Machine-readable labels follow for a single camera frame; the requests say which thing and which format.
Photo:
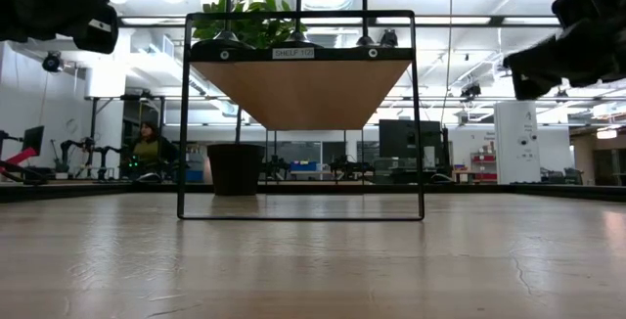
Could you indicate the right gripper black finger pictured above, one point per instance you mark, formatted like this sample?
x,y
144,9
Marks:
x,y
535,67

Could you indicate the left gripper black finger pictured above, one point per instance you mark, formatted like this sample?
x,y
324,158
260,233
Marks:
x,y
93,11

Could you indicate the black candlestick holder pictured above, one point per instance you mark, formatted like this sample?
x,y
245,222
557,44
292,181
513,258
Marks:
x,y
222,41
365,40
297,39

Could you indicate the black background robot arm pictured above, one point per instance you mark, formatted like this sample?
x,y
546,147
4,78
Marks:
x,y
88,148

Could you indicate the white pillar cabinet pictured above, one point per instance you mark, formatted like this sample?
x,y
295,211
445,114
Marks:
x,y
517,143

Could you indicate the red shelf rack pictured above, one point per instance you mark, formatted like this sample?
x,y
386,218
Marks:
x,y
484,162

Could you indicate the small black monitor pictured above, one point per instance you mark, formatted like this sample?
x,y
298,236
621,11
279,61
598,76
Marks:
x,y
33,139

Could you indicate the large black monitor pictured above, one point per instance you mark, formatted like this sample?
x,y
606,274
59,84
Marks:
x,y
410,143

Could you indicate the person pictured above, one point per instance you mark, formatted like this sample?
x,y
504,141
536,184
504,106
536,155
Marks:
x,y
147,150

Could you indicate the green potted plant black pot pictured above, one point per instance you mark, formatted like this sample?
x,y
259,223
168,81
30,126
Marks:
x,y
235,169

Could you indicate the blue storage bin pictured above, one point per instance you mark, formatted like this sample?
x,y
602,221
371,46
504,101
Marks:
x,y
303,166

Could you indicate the black dome camera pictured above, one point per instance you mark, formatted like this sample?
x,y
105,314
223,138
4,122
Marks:
x,y
51,62

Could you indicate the black metal rig frame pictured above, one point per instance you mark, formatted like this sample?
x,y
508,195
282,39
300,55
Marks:
x,y
489,190

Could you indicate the wooden shelf black metal frame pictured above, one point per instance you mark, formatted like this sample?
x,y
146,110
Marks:
x,y
303,89

